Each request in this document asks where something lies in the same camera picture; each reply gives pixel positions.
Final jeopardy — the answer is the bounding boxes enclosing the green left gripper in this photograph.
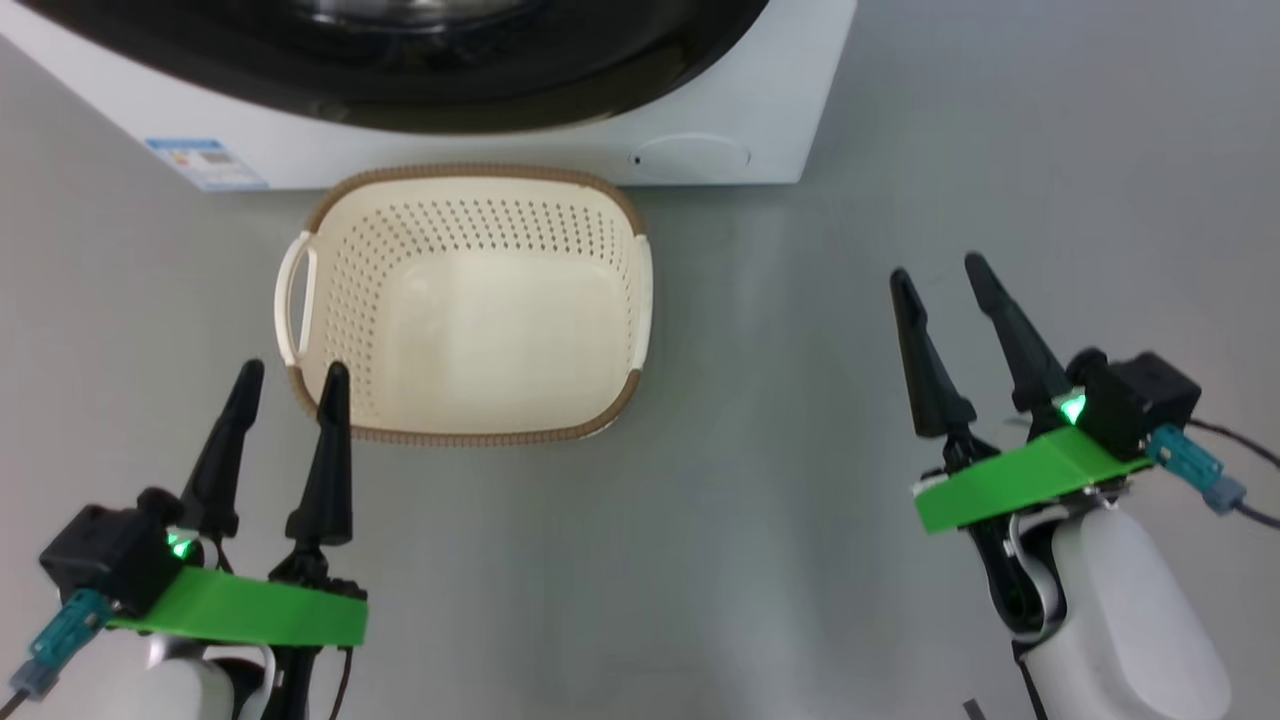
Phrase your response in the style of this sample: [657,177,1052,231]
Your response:
[105,360,369,648]

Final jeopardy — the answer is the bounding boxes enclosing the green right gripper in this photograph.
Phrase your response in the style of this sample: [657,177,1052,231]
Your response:
[889,252,1151,534]

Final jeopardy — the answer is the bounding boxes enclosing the round black glass washer door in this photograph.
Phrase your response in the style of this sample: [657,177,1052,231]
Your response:
[15,0,771,134]

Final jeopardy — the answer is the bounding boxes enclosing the cream perforated laundry basket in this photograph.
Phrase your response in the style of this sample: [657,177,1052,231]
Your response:
[275,165,654,448]

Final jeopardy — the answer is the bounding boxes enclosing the white front-load washing machine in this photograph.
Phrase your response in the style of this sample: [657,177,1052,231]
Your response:
[0,0,858,191]

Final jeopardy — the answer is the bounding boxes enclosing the blue energy label sticker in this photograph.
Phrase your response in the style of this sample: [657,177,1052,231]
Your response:
[146,138,269,191]

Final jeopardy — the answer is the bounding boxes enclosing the round white filter cover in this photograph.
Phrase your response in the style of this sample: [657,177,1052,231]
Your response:
[630,135,751,183]

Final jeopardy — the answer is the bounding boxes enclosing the black cable with teal plug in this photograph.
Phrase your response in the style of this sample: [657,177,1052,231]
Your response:
[1148,420,1280,529]
[0,588,113,720]

